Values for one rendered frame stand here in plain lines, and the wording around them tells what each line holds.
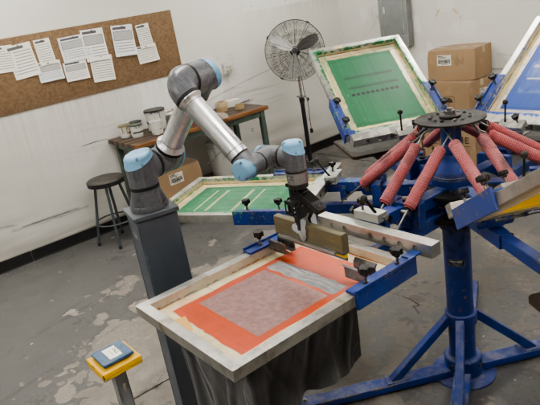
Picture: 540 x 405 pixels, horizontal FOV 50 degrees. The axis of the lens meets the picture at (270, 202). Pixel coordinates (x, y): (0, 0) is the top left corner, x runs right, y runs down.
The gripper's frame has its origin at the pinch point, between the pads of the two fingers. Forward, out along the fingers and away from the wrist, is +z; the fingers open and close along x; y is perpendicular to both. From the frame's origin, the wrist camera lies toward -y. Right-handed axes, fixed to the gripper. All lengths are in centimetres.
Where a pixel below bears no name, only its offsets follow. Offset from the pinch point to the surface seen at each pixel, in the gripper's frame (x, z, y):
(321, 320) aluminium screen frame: 24.7, 11.0, -29.4
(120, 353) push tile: 74, 12, 9
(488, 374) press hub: -91, 108, -11
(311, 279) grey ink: 6.0, 13.1, -4.8
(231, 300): 31.9, 13.7, 8.6
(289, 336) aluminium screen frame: 37.1, 10.1, -29.3
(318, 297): 13.0, 13.5, -15.7
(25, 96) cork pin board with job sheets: -23, -33, 379
